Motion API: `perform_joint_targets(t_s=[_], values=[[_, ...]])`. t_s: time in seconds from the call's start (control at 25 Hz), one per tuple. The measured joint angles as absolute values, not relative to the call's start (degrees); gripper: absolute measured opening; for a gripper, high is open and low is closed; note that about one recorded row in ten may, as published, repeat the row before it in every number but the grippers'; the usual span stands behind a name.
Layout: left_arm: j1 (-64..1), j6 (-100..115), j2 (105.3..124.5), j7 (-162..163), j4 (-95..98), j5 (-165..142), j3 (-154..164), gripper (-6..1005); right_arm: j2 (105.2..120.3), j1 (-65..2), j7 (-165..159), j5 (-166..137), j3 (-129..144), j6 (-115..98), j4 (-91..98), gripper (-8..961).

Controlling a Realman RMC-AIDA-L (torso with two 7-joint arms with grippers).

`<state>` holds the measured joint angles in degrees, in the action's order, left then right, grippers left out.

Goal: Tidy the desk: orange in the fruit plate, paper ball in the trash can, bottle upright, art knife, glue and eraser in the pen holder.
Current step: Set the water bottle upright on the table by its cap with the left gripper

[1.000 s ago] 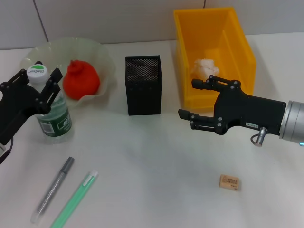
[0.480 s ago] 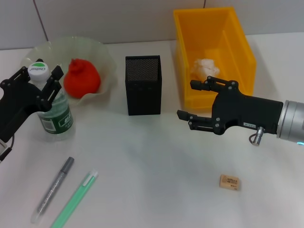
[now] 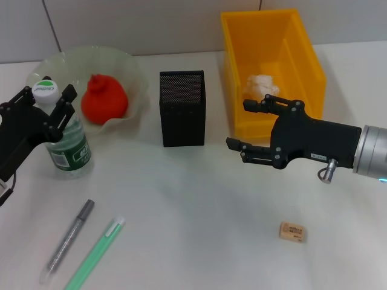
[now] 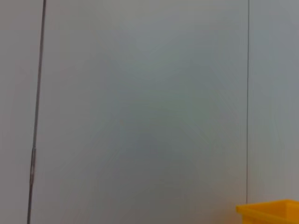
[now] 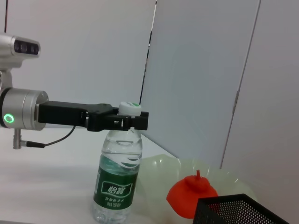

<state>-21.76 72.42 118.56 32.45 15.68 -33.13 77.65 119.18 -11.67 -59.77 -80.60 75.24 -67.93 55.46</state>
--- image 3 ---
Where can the mint green pen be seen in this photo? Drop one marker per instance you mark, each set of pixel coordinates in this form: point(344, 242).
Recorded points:
point(99, 247)

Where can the yellow plastic bin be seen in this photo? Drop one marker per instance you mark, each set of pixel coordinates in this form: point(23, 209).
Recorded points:
point(266, 39)

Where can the translucent wavy fruit plate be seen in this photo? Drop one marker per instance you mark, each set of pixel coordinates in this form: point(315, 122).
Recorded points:
point(75, 63)

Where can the red-orange toy orange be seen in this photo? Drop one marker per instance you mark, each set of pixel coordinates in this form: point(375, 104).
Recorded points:
point(102, 102)

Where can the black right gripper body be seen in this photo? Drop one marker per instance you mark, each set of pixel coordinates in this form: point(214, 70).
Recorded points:
point(317, 142)

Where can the clear water bottle green label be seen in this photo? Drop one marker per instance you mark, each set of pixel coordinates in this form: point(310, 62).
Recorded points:
point(69, 142)

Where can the silver glitter pen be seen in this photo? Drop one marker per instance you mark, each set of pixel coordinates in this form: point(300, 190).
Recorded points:
point(71, 232)

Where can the black mesh pen holder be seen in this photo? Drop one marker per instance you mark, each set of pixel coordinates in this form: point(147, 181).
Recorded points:
point(183, 127)

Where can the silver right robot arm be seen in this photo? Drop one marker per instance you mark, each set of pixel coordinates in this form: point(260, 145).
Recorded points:
point(372, 151)

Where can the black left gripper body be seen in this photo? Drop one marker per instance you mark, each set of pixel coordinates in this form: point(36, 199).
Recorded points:
point(21, 130)

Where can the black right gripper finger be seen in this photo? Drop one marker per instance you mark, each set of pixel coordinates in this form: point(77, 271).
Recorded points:
point(257, 154)
point(266, 105)

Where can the white paper ball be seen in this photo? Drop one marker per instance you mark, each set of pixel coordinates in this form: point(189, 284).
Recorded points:
point(261, 84)

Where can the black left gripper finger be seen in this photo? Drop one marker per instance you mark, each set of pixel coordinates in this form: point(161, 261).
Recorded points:
point(60, 117)
point(21, 96)

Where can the beige eraser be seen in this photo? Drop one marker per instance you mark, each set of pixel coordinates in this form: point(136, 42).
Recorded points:
point(291, 232)

